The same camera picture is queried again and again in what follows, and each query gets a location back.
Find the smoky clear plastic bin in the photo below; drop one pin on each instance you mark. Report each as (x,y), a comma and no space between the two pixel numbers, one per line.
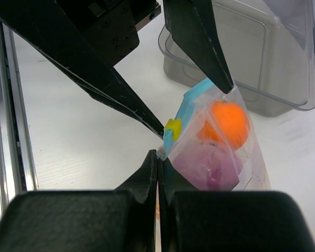
(269,47)

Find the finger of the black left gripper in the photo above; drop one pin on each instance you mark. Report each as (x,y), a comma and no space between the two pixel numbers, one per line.
(193,28)
(46,27)

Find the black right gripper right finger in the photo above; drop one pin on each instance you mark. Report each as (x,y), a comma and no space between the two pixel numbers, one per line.
(193,220)

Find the clear zip top bag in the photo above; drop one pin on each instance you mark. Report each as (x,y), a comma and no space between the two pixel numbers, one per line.
(194,111)

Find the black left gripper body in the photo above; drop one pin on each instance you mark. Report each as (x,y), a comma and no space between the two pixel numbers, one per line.
(111,27)

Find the yellow zipper slider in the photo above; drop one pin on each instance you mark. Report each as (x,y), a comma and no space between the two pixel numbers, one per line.
(175,127)

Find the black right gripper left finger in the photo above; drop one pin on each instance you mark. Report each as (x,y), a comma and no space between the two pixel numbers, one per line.
(122,219)

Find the orange fake orange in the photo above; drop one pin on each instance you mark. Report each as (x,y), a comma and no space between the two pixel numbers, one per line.
(231,125)

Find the purple fake onion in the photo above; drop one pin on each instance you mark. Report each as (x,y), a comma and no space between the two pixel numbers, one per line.
(209,166)

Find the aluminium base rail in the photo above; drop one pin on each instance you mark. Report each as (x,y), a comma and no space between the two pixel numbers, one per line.
(17,167)

